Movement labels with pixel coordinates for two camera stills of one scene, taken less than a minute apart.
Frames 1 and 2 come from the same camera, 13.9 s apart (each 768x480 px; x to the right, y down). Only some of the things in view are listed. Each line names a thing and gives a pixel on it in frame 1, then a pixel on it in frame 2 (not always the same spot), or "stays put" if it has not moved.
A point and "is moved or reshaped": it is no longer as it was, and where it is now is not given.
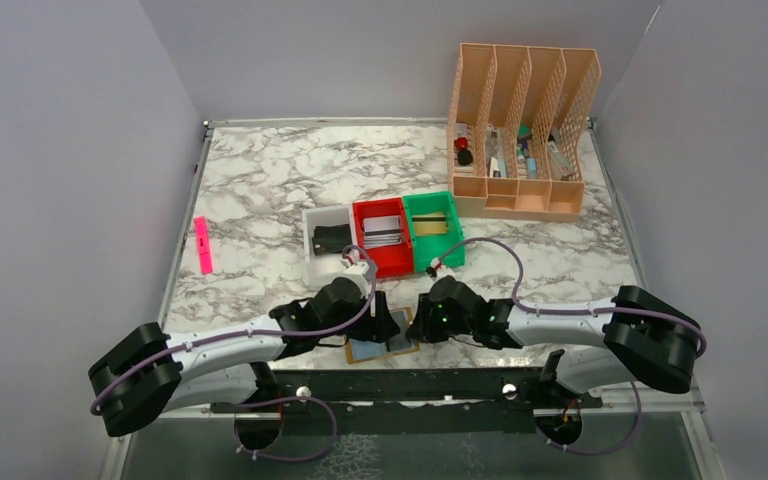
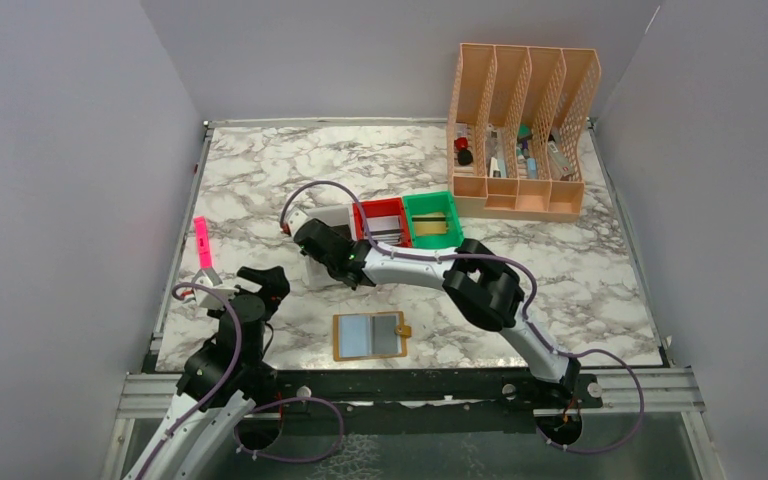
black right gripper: x=425 y=321 -> x=311 y=234
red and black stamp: x=464 y=156 stays put
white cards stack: x=382 y=231 stays put
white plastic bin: x=328 y=231 stays put
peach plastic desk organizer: x=517 y=130 stays put
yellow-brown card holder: x=361 y=351 is moved or reshaped
